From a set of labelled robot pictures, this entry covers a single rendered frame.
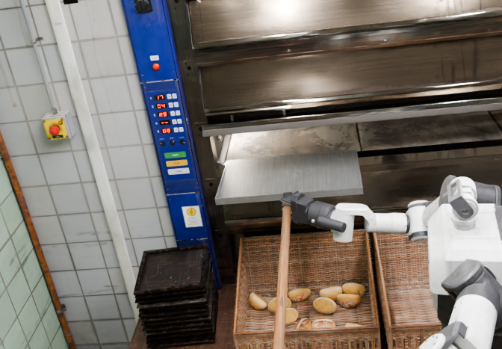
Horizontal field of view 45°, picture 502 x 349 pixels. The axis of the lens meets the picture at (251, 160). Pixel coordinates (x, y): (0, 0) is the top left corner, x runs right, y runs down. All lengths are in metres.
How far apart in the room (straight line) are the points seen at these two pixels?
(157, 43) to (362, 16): 0.76
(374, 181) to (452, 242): 1.02
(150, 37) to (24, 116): 0.66
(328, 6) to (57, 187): 1.38
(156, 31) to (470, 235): 1.35
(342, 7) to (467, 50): 0.50
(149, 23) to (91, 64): 0.31
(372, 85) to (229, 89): 0.55
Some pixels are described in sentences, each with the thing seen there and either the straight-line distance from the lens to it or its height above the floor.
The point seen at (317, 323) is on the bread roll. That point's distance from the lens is 2.54.
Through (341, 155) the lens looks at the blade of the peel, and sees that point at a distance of 2.54.
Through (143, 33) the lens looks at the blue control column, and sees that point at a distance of 2.37.
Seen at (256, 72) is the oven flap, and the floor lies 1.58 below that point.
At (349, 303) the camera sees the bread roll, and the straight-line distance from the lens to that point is 2.64.
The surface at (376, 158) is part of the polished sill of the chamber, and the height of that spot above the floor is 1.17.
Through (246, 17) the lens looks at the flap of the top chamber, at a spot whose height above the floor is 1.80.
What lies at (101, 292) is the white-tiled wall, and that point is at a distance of 3.07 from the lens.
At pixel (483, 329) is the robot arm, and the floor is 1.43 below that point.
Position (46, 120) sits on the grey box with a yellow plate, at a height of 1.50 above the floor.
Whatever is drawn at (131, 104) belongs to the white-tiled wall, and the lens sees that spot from 2.52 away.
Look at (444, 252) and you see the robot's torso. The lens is 1.61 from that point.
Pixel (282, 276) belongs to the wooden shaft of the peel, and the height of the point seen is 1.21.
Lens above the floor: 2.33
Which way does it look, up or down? 26 degrees down
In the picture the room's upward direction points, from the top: 9 degrees counter-clockwise
